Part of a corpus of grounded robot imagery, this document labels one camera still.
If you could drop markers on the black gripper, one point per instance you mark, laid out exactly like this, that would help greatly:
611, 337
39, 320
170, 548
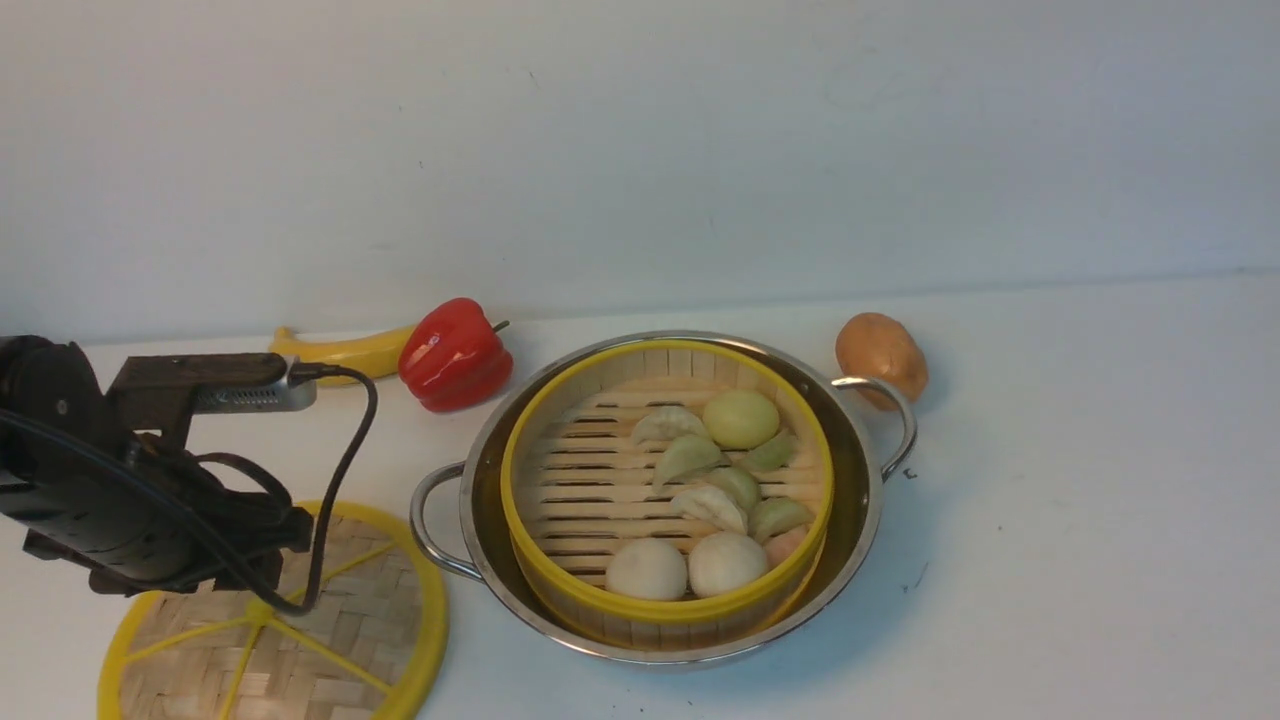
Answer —
76, 511

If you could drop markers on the yellow woven steamer lid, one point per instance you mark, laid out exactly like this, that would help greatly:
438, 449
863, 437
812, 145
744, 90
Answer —
370, 649

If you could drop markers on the yellow bamboo steamer basket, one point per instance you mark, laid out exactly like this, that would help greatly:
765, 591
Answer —
576, 488

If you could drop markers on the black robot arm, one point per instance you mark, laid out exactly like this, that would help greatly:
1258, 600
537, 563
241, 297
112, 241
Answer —
52, 391

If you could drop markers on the stainless steel pot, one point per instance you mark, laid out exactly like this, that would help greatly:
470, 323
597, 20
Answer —
458, 520

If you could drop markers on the yellow toy banana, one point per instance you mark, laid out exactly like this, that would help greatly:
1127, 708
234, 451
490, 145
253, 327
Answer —
375, 355

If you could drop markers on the red toy bell pepper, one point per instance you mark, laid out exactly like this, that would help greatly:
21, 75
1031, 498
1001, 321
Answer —
455, 358

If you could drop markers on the white toy bun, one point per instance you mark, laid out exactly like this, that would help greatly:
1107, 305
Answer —
648, 569
724, 562

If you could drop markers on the white toy dumpling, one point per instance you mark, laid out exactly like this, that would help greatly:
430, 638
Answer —
712, 505
666, 423

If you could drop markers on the pale green toy dumpling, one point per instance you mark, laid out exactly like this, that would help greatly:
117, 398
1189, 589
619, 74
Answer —
685, 457

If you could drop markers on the white toy dumpling front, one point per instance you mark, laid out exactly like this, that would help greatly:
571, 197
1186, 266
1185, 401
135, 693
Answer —
712, 505

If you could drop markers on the olive toy dumpling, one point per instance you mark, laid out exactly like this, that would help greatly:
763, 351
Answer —
739, 484

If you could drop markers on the yellow toy bun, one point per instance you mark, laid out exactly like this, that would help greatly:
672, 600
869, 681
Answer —
741, 419

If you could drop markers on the pink toy dumpling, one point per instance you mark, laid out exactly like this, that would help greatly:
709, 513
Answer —
781, 547

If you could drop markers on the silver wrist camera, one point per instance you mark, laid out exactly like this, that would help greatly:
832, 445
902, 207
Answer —
162, 394

